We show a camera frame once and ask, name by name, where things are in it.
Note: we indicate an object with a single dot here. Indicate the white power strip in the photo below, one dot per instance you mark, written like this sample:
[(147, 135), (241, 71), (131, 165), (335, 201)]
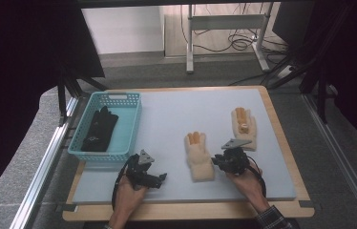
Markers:
[(284, 72)]

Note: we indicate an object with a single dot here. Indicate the light grey-blue table mat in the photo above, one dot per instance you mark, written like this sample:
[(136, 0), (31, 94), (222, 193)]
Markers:
[(173, 114)]

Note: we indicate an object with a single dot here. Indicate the cream fleece glove orange fingertips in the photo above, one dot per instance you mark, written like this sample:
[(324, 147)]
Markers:
[(199, 159)]

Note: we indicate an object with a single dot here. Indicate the wooden table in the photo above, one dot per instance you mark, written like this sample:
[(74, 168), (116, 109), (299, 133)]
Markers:
[(199, 212)]

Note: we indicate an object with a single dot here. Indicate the black tripod stand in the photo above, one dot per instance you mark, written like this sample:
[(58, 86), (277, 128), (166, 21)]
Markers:
[(313, 73), (67, 86)]

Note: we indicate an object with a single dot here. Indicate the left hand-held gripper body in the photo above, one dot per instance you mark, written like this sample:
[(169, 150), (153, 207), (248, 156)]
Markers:
[(140, 170)]

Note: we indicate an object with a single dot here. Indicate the person's right hand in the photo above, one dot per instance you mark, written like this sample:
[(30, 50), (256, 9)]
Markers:
[(246, 186)]

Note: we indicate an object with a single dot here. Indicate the aluminium rail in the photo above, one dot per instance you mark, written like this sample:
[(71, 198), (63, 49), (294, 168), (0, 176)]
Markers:
[(342, 159), (43, 168)]

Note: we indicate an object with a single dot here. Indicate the teal perforated plastic basket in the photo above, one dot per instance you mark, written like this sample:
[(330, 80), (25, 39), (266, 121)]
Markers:
[(125, 130)]

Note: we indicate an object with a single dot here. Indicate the black glove with white print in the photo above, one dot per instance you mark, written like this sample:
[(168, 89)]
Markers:
[(98, 133)]

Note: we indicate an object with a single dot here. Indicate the black curtain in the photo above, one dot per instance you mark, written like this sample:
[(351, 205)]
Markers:
[(354, 63), (17, 79)]

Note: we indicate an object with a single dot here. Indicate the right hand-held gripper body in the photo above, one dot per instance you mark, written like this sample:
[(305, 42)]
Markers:
[(235, 160)]

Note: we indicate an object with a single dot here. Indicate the cream fleece glove with tag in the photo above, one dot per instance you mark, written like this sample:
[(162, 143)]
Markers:
[(245, 125)]

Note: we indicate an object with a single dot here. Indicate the white metal desk frame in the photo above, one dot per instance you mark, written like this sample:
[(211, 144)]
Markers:
[(227, 22)]

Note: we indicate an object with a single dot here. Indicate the person's left hand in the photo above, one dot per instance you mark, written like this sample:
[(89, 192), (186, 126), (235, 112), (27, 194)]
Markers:
[(127, 198)]

